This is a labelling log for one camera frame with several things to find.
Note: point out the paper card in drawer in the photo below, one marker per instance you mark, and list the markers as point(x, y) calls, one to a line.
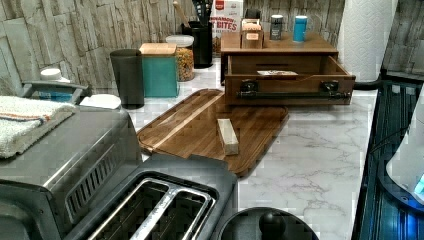
point(276, 73)

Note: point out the wooden drawer cabinet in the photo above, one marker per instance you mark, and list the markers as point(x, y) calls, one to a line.
point(314, 44)

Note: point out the wooden cutting board tray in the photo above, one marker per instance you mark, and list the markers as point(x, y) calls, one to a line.
point(191, 128)

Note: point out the pale butter stick block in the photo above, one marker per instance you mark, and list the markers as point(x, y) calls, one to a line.
point(228, 137)

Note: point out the clear cereal jar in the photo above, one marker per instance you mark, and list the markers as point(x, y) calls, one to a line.
point(184, 55)

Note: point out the teal canister with bamboo lid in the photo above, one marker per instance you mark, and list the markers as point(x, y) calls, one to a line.
point(160, 73)

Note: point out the black utensil holder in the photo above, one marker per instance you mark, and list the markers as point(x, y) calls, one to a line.
point(202, 44)

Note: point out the black two-slot toaster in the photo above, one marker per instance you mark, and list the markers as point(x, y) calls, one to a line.
point(162, 198)

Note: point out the dark grey cup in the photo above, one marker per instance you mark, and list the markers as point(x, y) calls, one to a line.
point(127, 69)

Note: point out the wooden spoon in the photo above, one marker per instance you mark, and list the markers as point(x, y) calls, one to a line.
point(181, 14)

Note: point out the cinnamon oat bites box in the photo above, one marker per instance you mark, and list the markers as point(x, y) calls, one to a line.
point(225, 17)

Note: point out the black kettle lid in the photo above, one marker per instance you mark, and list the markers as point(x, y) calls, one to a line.
point(265, 223)

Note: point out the dark spice shaker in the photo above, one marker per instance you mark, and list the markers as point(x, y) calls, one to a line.
point(276, 27)

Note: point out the blue spice shaker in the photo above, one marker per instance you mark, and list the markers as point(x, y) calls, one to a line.
point(300, 28)

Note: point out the stainless toaster oven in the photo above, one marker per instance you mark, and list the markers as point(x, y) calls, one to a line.
point(56, 188)

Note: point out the white lidded bottle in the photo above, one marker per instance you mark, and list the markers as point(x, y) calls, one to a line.
point(53, 74)

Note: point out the paper towel roll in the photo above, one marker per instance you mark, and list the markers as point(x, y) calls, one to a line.
point(363, 37)

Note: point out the white striped dish towel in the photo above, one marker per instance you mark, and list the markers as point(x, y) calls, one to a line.
point(23, 121)

